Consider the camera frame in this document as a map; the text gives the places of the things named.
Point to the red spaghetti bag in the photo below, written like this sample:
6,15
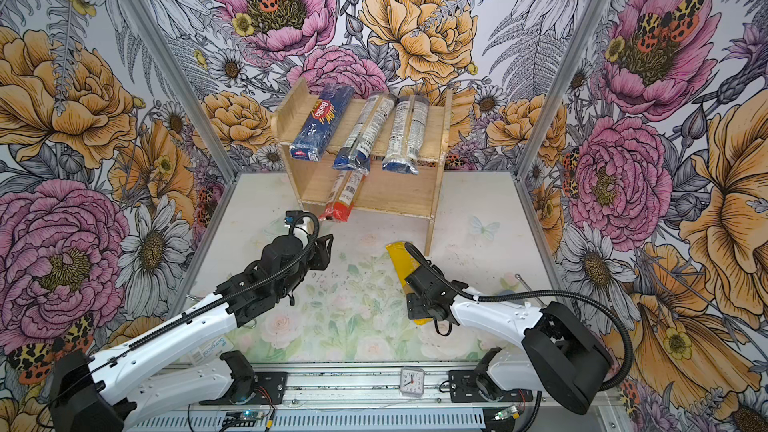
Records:
342,196

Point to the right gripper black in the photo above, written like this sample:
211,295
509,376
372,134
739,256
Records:
414,307

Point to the small white clock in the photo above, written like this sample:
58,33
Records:
412,382

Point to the blue-end spaghetti bag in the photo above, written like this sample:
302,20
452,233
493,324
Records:
407,135
356,152

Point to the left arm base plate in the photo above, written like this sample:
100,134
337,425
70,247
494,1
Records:
265,388

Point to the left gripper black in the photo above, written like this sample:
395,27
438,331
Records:
322,255

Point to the small white blue packet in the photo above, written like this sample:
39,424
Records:
210,350

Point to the metal rod tool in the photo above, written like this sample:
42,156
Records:
523,284

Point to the aluminium front rail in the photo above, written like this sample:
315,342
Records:
352,396

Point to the yellow spaghetti bag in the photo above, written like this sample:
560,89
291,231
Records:
404,264

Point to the green circuit board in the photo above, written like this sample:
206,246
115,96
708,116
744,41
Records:
247,420

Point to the wooden two-tier shelf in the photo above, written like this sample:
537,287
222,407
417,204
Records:
385,192

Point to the blue Barilla spaghetti box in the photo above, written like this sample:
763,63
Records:
322,122

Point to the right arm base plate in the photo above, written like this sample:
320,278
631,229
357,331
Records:
467,386

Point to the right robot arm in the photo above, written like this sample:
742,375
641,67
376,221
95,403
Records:
563,358

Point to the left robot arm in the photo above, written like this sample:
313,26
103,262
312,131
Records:
122,386

